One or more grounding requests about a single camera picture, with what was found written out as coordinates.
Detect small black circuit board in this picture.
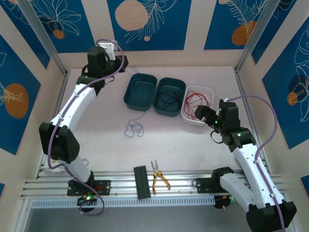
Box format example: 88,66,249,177
77,194,98,206
213,195,234,210

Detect white plastic bin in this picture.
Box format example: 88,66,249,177
180,84,215,127

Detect blue cable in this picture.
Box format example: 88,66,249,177
124,65,145,139

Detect aluminium side rail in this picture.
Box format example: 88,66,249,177
35,70,70,179
234,69,272,174

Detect white slotted cable duct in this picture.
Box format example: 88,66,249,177
30,195,216,210

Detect black cable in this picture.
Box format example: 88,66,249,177
155,90,183,111
156,87,183,110

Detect black ribbed block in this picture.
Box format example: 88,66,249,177
133,165,152,200

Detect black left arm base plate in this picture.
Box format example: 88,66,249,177
67,179,112,197

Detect aluminium frame post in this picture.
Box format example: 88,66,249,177
234,0,281,73
17,0,70,76

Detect yellow handled pliers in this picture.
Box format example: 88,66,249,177
150,160,171,194

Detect teal plastic bin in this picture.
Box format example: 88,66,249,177
153,76,187,117
123,73,158,112

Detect aluminium rail beam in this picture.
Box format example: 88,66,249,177
20,170,294,201

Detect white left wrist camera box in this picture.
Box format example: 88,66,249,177
97,41,118,60

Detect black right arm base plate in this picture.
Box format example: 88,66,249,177
195,177,227,195

